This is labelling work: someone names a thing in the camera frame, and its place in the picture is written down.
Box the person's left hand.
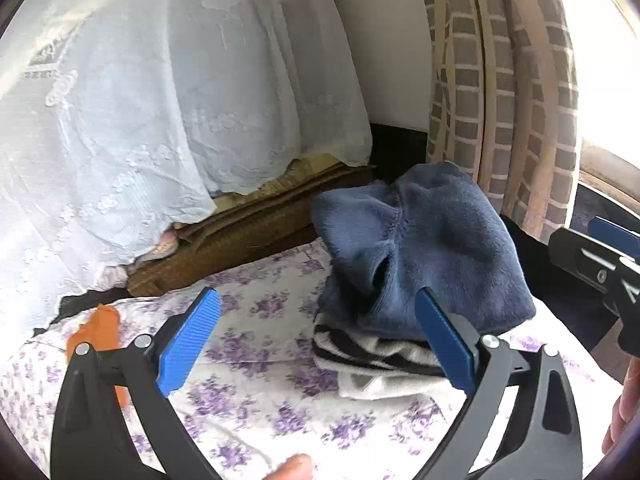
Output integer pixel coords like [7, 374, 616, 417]
[265, 452, 315, 480]

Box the person's right hand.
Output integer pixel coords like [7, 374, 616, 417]
[602, 357, 640, 456]

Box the black white striped garment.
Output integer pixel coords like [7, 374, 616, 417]
[312, 312, 446, 378]

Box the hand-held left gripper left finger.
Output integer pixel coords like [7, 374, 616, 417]
[50, 287, 223, 480]

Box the purple floral bedsheet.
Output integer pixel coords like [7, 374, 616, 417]
[0, 240, 621, 480]

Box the plaid curtain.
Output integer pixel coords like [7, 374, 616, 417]
[417, 0, 581, 241]

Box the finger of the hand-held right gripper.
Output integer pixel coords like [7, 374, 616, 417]
[587, 216, 640, 251]
[549, 227, 640, 306]

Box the orange garment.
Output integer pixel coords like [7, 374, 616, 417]
[66, 306, 133, 411]

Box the white lace cloth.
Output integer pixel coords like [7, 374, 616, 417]
[0, 0, 373, 321]

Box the dark cloth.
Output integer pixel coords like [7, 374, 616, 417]
[32, 287, 128, 336]

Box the window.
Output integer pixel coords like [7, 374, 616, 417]
[545, 0, 640, 201]

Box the blue fleece garment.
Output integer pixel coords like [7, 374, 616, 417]
[310, 161, 537, 341]

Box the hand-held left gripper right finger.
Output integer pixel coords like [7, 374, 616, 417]
[414, 286, 585, 480]

